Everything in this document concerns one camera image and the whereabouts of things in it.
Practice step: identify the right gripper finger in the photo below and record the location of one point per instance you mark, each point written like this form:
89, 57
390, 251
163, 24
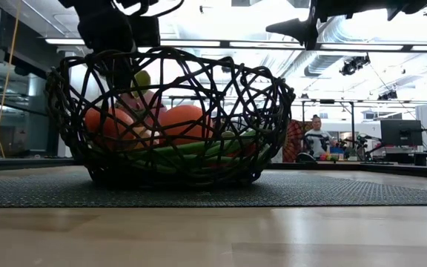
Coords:
302, 27

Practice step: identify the pink peach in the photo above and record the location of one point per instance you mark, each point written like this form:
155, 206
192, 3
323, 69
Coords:
150, 107

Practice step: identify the black ceiling spotlight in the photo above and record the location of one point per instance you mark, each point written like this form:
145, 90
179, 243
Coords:
387, 95
352, 66

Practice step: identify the colourful patterned panel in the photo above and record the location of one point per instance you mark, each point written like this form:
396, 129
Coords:
293, 142

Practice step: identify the person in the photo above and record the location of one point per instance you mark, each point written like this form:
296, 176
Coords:
318, 140

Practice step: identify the LED light bar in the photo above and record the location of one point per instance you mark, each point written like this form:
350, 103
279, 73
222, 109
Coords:
217, 43

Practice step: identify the small yellow-orange citrus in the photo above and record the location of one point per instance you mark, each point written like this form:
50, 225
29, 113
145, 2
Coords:
145, 135

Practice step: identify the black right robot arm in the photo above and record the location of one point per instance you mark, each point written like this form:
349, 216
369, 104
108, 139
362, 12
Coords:
413, 4

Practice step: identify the large orange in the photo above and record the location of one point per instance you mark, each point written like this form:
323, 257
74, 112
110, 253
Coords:
184, 122

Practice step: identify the grey woven placemat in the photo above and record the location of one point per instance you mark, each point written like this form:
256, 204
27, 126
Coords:
310, 193

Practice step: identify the small green vegetable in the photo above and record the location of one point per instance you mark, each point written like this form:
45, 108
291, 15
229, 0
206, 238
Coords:
228, 134

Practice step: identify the black monitor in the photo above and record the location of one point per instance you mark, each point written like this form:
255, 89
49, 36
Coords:
400, 132

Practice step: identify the orange tomato cluster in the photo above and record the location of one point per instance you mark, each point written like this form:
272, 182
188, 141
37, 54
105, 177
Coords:
106, 126

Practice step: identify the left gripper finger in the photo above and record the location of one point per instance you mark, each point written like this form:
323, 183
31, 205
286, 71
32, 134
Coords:
119, 70

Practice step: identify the black background robot arm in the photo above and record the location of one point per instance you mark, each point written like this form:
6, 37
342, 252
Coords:
363, 142

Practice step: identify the green long bean bundle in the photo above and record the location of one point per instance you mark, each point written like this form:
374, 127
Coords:
184, 149

